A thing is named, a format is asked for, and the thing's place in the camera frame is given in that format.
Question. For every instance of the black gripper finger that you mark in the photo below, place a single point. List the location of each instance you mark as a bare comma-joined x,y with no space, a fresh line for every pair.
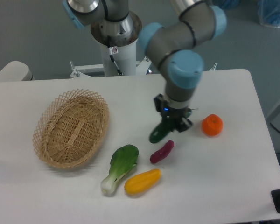
183,124
158,103

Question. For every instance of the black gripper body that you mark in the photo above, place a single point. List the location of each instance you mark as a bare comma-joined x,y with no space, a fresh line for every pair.
174,113

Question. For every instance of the dark green cucumber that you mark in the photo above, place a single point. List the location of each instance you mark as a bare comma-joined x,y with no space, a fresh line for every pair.
161,130

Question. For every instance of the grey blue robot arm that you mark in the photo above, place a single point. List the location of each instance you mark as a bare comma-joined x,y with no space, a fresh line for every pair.
170,49

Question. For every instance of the woven wicker oval basket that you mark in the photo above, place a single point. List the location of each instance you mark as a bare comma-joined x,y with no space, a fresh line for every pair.
71,129

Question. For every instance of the orange tangerine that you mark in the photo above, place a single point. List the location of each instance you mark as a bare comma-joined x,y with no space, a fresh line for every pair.
212,125

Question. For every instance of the purple sweet potato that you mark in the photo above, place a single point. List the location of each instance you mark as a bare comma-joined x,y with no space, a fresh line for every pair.
162,153

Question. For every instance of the green bok choy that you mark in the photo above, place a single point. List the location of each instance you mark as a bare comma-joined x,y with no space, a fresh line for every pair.
122,162

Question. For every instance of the yellow squash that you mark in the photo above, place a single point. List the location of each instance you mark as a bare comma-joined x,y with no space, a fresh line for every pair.
142,182

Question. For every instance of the blue plastic bag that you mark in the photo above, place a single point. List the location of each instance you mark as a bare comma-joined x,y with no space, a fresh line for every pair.
269,13

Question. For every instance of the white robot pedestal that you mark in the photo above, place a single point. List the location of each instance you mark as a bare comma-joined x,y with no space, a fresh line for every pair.
117,43

